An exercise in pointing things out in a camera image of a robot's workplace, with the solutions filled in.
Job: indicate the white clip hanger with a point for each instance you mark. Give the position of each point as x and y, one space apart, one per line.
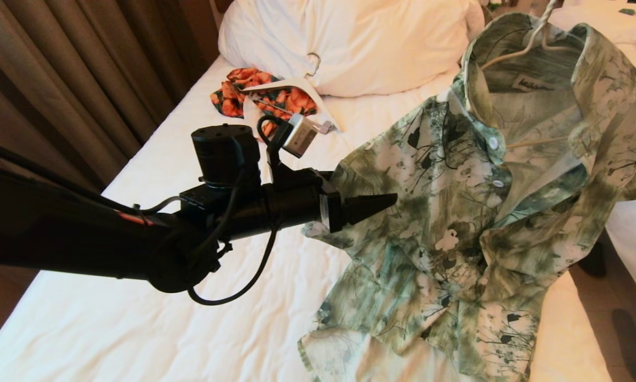
297 85

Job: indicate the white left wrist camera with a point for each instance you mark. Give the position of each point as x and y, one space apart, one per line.
302 135

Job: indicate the orange floral garment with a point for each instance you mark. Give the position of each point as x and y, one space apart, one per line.
233 101

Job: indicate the white duvet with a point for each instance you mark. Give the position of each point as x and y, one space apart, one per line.
604 16

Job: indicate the green floral shirt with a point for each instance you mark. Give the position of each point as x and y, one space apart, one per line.
456 239

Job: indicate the white bed mattress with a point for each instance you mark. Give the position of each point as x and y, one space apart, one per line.
634 244

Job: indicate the large white pillow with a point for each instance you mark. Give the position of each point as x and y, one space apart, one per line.
376 42

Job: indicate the wooden headboard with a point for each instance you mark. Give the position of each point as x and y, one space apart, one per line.
228 5

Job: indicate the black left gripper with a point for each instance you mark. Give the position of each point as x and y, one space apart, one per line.
302 201

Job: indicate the black slipper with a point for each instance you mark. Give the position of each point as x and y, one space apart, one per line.
594 262

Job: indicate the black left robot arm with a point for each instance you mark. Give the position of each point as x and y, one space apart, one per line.
84 233

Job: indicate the small green card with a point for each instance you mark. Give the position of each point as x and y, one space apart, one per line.
626 11

